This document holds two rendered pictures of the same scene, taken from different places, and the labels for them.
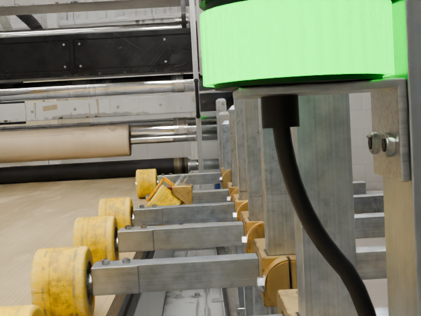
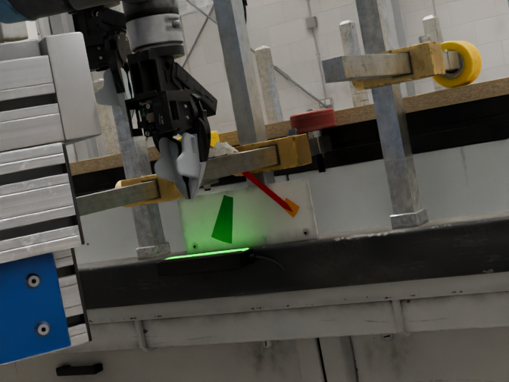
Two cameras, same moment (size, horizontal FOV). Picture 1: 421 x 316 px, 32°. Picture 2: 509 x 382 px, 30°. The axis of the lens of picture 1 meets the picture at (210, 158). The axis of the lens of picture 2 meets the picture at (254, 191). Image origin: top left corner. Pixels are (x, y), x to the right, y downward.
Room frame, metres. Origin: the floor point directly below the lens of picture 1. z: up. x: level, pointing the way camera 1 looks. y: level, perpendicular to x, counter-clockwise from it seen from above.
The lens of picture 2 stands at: (1.06, -1.44, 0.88)
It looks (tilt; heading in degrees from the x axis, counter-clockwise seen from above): 3 degrees down; 122
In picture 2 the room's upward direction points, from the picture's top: 11 degrees counter-clockwise
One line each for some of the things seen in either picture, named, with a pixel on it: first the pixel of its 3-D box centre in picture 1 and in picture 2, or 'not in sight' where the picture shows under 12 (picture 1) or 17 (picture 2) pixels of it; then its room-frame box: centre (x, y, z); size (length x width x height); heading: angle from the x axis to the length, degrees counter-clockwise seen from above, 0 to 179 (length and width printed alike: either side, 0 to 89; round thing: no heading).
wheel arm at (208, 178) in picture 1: (234, 175); not in sight; (2.02, -0.06, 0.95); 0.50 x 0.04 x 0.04; 91
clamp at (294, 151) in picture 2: not in sight; (268, 155); (0.26, -0.07, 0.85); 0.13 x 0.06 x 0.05; 1
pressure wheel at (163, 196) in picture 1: (161, 207); not in sight; (1.52, 0.11, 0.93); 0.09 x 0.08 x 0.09; 91
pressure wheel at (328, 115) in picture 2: not in sight; (316, 140); (0.27, 0.08, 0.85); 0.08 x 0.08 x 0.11
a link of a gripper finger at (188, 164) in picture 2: not in sight; (187, 166); (0.29, -0.36, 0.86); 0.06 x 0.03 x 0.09; 91
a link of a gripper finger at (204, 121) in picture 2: not in sight; (193, 132); (0.30, -0.34, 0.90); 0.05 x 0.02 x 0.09; 1
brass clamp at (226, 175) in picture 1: (230, 177); not in sight; (2.00, -0.05, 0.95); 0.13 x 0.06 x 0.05; 1
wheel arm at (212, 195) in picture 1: (278, 193); not in sight; (1.52, -0.14, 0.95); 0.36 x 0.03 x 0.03; 91
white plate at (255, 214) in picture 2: not in sight; (245, 217); (0.20, -0.10, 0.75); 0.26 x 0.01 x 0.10; 1
